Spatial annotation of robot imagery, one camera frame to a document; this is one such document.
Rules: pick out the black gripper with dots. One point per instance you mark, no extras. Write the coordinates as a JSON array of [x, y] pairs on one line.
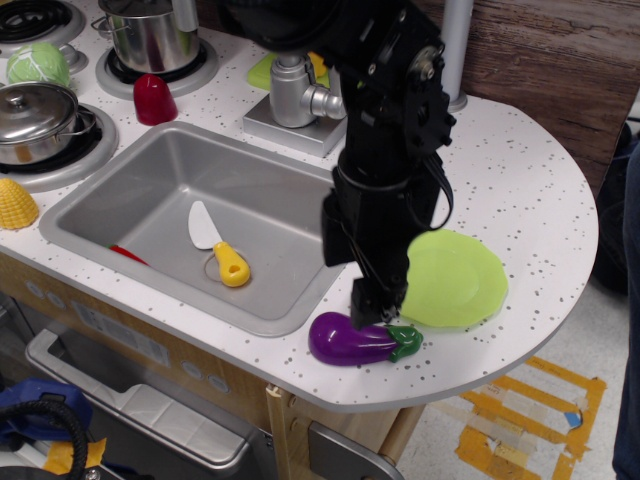
[[369, 226]]

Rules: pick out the purple toy eggplant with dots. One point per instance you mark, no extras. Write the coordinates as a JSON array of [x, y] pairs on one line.
[[333, 340]]

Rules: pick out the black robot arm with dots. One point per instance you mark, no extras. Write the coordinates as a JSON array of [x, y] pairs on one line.
[[389, 176]]

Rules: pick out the light green plastic plate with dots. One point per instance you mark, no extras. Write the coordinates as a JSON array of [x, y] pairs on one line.
[[453, 281]]

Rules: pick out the white yellow toy knife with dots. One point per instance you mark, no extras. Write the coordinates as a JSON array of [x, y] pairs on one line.
[[233, 270]]

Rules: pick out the grey toy sink basin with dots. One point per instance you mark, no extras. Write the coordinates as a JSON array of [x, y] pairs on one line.
[[223, 226]]

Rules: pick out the yellow tape on floor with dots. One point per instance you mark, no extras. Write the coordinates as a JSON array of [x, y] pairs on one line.
[[535, 424]]

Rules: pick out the silver toy faucet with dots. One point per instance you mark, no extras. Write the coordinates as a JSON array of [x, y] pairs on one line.
[[299, 112]]

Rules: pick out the yellow toy bell pepper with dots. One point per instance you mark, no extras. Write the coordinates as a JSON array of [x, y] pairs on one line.
[[320, 69]]

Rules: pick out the wooden toy kitchen cabinet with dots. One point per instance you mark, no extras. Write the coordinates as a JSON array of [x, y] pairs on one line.
[[275, 409]]

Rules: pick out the green cutting board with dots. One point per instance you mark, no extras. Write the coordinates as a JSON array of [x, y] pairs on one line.
[[259, 75]]

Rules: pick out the red toy chili pepper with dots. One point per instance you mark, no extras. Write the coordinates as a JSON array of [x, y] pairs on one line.
[[124, 252]]

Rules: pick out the grey support pole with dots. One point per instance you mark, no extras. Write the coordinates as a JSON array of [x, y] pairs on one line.
[[455, 33]]

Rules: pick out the red toy pepper half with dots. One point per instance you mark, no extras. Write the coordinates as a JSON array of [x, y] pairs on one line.
[[153, 101]]

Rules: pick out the tall steel pot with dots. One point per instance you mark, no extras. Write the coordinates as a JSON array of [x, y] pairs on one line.
[[152, 36]]

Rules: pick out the yellow toy corn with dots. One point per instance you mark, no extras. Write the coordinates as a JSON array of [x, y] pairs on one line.
[[18, 208]]

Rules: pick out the steel pot with lid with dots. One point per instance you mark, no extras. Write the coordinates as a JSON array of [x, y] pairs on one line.
[[38, 121]]

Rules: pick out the green toy cabbage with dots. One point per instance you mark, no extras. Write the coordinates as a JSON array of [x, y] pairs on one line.
[[40, 62]]

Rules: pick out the black stove coil burner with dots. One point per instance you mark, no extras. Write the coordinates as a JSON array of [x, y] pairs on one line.
[[35, 20]]

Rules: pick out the grey oven door handle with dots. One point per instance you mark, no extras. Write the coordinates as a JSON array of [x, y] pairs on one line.
[[152, 425]]

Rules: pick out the blue clamp with black cable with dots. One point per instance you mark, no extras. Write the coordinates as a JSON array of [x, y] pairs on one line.
[[40, 409]]

